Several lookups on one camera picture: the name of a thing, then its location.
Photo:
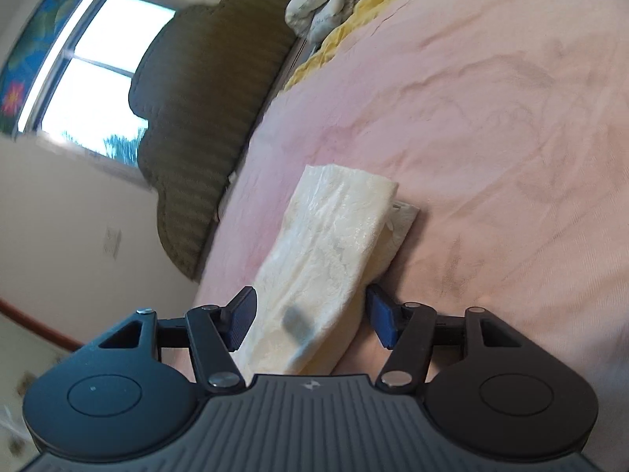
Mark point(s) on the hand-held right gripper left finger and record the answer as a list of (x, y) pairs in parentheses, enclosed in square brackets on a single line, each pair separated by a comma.
[(241, 322)]

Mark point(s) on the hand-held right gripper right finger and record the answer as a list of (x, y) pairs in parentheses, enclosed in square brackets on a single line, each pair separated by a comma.
[(381, 319)]

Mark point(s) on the cream patterned pants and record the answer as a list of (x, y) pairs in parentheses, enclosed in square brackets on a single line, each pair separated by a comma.
[(319, 255)]

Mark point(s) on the olive green padded headboard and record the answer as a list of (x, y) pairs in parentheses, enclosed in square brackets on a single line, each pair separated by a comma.
[(206, 108)]

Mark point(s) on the pink bed blanket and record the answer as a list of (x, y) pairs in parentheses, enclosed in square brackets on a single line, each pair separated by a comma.
[(491, 132)]

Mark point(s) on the yellow quilted blanket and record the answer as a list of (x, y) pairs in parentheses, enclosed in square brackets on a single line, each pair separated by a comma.
[(344, 34)]

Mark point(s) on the blue floral window curtain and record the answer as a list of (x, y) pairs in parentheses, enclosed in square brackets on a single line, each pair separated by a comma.
[(44, 24)]

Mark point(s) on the white wall socket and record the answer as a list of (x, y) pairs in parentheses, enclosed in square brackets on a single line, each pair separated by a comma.
[(112, 242)]

